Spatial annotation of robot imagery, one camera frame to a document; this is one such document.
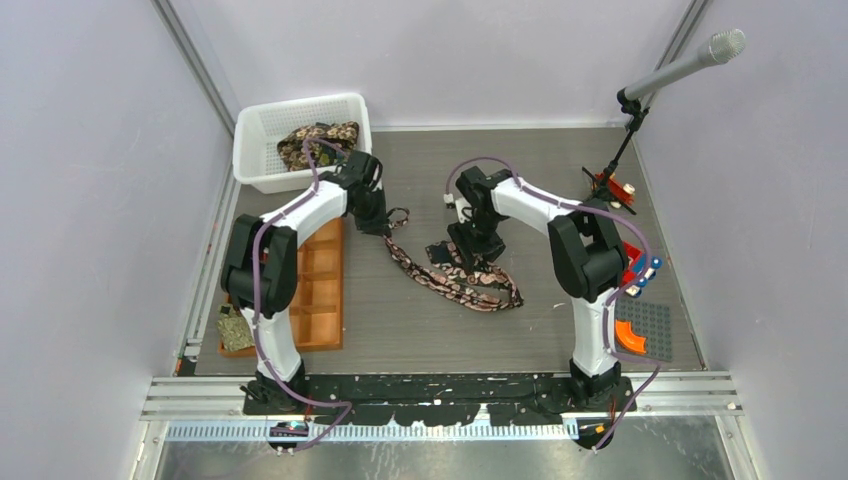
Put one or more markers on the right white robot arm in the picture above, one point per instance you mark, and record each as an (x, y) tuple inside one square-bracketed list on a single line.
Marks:
[(588, 258)]

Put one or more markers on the orange curved toy piece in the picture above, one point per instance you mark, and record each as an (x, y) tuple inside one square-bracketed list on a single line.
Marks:
[(627, 338)]

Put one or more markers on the white plastic basket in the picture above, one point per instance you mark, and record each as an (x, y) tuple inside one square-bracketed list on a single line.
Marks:
[(255, 161)]

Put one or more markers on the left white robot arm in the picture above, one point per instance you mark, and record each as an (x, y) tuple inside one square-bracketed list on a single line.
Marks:
[(260, 270)]

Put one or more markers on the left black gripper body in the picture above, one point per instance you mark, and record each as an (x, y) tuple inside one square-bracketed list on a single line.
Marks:
[(372, 218)]

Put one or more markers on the olive patterned rolled tie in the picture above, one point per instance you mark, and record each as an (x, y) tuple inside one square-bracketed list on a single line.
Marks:
[(233, 329)]

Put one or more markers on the orange wooden compartment tray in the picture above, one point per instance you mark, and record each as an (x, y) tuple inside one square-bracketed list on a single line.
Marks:
[(316, 311)]

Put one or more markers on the red toy bus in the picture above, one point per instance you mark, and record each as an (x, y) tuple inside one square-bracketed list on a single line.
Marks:
[(641, 270)]

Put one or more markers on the black pink floral tie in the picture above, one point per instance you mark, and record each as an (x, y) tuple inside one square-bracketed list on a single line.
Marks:
[(486, 287)]

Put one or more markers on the black microphone tripod stand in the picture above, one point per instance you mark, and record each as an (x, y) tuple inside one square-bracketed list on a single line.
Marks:
[(632, 107)]

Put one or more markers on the grey studded baseplate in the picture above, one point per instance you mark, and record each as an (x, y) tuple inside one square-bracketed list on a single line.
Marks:
[(650, 320)]

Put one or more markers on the red toy piece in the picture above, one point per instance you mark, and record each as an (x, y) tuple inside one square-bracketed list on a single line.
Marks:
[(617, 195)]

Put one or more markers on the grey microphone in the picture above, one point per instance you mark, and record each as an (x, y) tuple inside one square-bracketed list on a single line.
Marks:
[(719, 49)]

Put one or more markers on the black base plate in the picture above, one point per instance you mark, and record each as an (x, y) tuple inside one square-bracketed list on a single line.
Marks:
[(517, 399)]

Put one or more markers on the floral ties in basket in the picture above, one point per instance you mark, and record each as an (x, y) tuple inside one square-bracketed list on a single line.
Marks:
[(318, 145)]

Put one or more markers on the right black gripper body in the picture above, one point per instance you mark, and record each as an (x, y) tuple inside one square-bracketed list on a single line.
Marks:
[(481, 235)]

